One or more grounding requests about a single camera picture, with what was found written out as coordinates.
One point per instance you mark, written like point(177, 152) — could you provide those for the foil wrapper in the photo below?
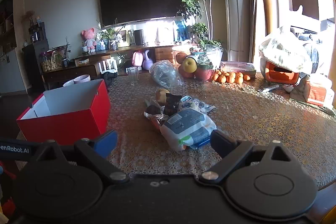
point(155, 115)

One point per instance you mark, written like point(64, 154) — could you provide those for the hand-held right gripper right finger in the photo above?
point(220, 144)

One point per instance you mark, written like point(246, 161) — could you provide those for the clear plastic bag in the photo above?
point(165, 73)

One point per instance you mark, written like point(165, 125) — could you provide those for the white printed snack packet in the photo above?
point(195, 106)

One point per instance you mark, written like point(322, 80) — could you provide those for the pink backpack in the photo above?
point(137, 59)

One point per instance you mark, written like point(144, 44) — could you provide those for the black cabinet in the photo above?
point(34, 66)

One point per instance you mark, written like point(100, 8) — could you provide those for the black cloth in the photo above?
point(109, 78)

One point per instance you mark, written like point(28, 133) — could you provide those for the white box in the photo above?
point(82, 61)

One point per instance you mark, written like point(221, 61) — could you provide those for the blue toy figure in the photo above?
point(181, 29)

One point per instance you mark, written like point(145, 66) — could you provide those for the clear plastic box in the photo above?
point(237, 66)

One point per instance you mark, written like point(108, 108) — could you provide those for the orange container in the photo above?
point(281, 74)

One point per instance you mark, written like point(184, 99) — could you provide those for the yellow apple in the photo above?
point(189, 65)

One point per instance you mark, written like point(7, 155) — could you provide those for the wooden television cabinet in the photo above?
point(68, 73)

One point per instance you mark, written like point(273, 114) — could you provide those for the snack bag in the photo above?
point(57, 61)

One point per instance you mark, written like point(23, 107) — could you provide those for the orange tissue pack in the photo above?
point(316, 92)

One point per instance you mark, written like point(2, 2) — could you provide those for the red apple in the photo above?
point(203, 74)
point(185, 73)

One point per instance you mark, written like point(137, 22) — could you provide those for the white magazine rack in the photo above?
point(107, 65)

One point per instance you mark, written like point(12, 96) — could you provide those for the drinking glass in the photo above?
point(133, 75)

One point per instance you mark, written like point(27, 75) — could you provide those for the standing air conditioner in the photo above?
point(236, 3)

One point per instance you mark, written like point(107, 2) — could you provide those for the striped vase with plant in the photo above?
point(65, 61)

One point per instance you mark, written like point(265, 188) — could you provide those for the wall shelf unit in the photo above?
point(10, 22)

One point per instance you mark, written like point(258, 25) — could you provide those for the red cardboard box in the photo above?
point(68, 121)

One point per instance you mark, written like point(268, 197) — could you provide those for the marker pen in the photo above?
point(269, 88)

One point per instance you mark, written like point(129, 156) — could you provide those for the pink plush doll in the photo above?
point(89, 39)

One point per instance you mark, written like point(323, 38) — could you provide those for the pink mug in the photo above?
point(82, 79)

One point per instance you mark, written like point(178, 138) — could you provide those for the row of tangerines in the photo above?
point(231, 77)

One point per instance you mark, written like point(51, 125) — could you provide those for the photo frame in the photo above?
point(123, 38)

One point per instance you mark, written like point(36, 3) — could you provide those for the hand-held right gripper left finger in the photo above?
point(107, 140)

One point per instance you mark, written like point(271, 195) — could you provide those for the white polka dot mug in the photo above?
point(68, 83)

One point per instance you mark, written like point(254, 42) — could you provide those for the brown bun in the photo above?
point(161, 96)

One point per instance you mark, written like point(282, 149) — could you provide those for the small potted plant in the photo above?
point(111, 35)

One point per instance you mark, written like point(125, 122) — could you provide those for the curtain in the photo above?
point(262, 16)

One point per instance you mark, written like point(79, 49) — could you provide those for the snack jar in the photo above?
point(46, 64)

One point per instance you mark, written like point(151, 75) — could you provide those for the black speaker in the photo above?
point(139, 37)

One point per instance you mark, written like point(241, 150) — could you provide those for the patterned cloth desktop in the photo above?
point(249, 119)

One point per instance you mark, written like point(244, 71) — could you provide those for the large crumpled plastic bag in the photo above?
point(283, 48)

